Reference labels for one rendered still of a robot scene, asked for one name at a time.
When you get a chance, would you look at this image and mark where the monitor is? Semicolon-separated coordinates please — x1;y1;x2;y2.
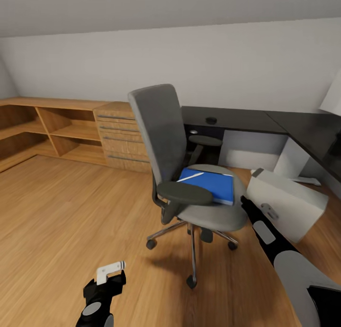
320;69;341;156

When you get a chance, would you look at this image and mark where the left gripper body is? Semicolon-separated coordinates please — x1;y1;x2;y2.
85;274;123;305

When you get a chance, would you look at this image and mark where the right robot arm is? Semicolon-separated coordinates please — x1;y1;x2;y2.
241;195;341;327

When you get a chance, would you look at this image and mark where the folder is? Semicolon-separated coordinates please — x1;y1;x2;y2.
179;168;233;205

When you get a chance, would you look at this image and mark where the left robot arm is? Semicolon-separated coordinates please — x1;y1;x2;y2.
76;261;126;327

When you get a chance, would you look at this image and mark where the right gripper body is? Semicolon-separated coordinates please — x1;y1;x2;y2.
242;200;264;220

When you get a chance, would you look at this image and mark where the swivel chair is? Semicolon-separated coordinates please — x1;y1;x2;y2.
127;84;248;289

